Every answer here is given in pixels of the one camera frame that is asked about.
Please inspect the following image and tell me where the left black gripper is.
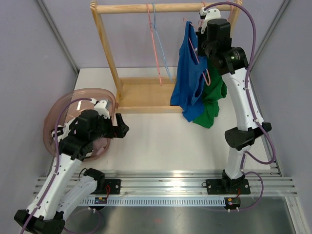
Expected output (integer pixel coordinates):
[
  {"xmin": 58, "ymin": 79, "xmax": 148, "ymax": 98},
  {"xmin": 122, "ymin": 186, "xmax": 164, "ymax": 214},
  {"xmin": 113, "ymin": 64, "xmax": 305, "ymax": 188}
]
[{"xmin": 90, "ymin": 113, "xmax": 129, "ymax": 142}]

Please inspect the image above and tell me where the pink tank top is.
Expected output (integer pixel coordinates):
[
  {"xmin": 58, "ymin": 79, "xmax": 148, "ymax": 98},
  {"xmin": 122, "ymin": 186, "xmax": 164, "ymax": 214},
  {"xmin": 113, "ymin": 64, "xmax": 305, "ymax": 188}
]
[{"xmin": 91, "ymin": 138, "xmax": 107, "ymax": 157}]

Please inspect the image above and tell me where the pink wire hanger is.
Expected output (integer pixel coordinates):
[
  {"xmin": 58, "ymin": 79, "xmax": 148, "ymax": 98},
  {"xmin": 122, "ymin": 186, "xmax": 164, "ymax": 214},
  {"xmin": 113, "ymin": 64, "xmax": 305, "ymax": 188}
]
[
  {"xmin": 146, "ymin": 3, "xmax": 162, "ymax": 86},
  {"xmin": 183, "ymin": 3, "xmax": 211, "ymax": 86},
  {"xmin": 228, "ymin": 5, "xmax": 234, "ymax": 21}
]

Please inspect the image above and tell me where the green tank top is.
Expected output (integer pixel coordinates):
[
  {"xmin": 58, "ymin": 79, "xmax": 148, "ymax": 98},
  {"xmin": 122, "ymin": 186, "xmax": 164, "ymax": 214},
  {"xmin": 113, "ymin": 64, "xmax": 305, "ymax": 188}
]
[{"xmin": 193, "ymin": 60, "xmax": 227, "ymax": 128}]

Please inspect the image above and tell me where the light blue wire hanger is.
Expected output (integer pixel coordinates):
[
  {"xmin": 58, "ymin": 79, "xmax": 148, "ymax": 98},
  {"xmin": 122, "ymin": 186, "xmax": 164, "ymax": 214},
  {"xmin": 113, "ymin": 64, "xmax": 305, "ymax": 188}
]
[{"xmin": 151, "ymin": 2, "xmax": 173, "ymax": 82}]

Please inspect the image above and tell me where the blue tank top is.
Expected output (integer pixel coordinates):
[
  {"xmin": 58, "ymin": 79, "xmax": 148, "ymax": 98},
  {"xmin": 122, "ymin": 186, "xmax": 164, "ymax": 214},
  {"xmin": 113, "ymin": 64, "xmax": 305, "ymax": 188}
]
[{"xmin": 170, "ymin": 21, "xmax": 208, "ymax": 122}]

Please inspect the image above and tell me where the black white striped tank top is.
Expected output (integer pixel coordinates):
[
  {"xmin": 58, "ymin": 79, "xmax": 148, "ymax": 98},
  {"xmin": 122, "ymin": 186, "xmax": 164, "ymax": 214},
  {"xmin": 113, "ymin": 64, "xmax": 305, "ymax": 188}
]
[{"xmin": 51, "ymin": 118, "xmax": 77, "ymax": 145}]

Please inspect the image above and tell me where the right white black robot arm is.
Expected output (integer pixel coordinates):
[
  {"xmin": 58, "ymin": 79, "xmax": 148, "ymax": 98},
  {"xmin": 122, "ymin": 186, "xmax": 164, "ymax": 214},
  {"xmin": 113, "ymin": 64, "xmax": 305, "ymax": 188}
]
[{"xmin": 197, "ymin": 19, "xmax": 272, "ymax": 195}]

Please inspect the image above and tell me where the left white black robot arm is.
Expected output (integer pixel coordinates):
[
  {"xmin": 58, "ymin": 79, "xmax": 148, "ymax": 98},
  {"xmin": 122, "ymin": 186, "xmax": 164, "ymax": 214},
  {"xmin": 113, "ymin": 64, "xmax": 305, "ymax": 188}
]
[{"xmin": 14, "ymin": 109, "xmax": 129, "ymax": 234}]

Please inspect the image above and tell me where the wooden clothes rack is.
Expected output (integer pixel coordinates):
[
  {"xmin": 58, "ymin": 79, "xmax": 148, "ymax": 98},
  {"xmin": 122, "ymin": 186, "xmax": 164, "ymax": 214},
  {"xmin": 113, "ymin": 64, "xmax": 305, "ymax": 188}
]
[{"xmin": 90, "ymin": 0, "xmax": 242, "ymax": 114}]

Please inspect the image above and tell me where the pink translucent plastic basket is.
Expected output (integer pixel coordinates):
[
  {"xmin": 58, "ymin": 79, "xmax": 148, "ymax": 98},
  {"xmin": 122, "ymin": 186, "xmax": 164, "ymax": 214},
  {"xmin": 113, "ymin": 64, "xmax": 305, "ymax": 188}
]
[{"xmin": 43, "ymin": 88, "xmax": 116, "ymax": 155}]

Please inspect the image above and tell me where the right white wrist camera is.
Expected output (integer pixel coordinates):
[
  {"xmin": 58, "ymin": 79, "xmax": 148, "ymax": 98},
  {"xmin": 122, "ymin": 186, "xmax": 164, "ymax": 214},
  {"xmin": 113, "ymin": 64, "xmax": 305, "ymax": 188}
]
[{"xmin": 199, "ymin": 7, "xmax": 221, "ymax": 34}]

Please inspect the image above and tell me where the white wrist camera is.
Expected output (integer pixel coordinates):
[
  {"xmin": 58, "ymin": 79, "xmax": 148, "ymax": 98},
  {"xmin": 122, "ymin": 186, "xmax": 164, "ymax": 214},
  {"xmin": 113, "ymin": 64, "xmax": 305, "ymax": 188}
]
[
  {"xmin": 90, "ymin": 98, "xmax": 112, "ymax": 119},
  {"xmin": 199, "ymin": 7, "xmax": 221, "ymax": 34}
]

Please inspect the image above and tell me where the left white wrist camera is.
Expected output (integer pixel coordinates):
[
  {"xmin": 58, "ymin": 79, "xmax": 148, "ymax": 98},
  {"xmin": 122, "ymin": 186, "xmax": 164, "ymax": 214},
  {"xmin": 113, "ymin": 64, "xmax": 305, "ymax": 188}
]
[{"xmin": 90, "ymin": 98, "xmax": 112, "ymax": 119}]

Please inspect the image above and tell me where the aluminium mounting rail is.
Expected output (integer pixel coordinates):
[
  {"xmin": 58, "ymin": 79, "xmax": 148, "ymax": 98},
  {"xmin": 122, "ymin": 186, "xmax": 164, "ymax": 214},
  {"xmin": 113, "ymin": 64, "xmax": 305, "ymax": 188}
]
[{"xmin": 102, "ymin": 168, "xmax": 297, "ymax": 197}]

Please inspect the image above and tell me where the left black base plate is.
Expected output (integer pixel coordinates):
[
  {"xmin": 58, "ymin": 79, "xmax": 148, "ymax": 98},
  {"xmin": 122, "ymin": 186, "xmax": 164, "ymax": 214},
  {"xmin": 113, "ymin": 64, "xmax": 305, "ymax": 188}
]
[{"xmin": 102, "ymin": 179, "xmax": 121, "ymax": 195}]

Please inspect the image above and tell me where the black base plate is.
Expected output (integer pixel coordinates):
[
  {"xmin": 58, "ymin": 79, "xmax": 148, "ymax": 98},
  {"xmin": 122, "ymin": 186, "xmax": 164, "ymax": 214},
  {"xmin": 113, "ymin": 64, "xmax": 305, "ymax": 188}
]
[
  {"xmin": 102, "ymin": 179, "xmax": 121, "ymax": 195},
  {"xmin": 204, "ymin": 177, "xmax": 251, "ymax": 195}
]

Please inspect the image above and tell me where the white slotted cable duct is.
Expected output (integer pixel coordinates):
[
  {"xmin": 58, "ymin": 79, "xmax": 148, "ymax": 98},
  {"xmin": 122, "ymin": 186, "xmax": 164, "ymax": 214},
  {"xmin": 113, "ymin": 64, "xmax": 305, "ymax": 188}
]
[{"xmin": 80, "ymin": 197, "xmax": 225, "ymax": 207}]

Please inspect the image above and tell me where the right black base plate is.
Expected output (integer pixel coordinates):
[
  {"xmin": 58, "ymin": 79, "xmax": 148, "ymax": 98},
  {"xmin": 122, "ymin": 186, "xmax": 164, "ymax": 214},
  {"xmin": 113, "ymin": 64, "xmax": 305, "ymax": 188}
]
[{"xmin": 204, "ymin": 177, "xmax": 251, "ymax": 195}]

